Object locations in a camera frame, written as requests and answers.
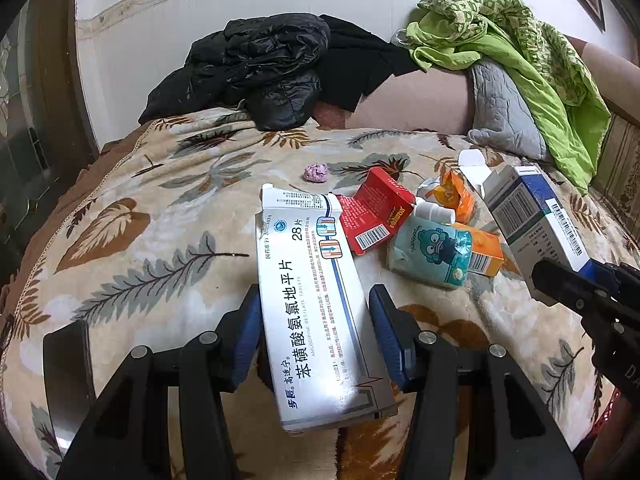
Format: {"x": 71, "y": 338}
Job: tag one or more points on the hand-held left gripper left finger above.
{"x": 247, "y": 340}

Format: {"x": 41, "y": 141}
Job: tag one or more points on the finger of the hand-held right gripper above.
{"x": 560, "y": 282}
{"x": 607, "y": 270}

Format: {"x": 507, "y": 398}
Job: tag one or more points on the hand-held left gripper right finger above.
{"x": 387, "y": 340}

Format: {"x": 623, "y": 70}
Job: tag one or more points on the large white medicine box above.
{"x": 310, "y": 310}

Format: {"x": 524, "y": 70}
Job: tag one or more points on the white and blue medicine box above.
{"x": 530, "y": 210}

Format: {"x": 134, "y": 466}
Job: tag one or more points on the orange medicine box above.
{"x": 485, "y": 255}

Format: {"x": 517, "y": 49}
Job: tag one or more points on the red mesh basket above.
{"x": 612, "y": 420}

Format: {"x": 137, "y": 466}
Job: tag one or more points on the orange wrapper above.
{"x": 457, "y": 195}

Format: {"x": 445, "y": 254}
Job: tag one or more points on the red carton box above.
{"x": 375, "y": 205}

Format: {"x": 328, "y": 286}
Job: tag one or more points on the teal tissue packet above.
{"x": 430, "y": 250}

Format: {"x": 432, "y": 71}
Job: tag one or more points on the leaf print blanket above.
{"x": 150, "y": 260}

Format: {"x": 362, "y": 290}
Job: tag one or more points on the small white bottle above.
{"x": 435, "y": 211}

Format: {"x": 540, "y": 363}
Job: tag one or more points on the crumpled lilac wrapper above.
{"x": 315, "y": 172}

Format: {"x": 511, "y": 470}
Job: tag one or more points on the black flat panel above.
{"x": 67, "y": 375}

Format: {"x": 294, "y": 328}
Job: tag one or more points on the grey quilted pillow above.
{"x": 500, "y": 105}

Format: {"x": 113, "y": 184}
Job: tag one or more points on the green quilt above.
{"x": 525, "y": 60}

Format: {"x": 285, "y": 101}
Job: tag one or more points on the black puffer jacket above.
{"x": 250, "y": 60}

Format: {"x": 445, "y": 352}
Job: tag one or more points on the black cloth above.
{"x": 360, "y": 60}

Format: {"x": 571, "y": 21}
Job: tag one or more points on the wooden glass door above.
{"x": 45, "y": 110}

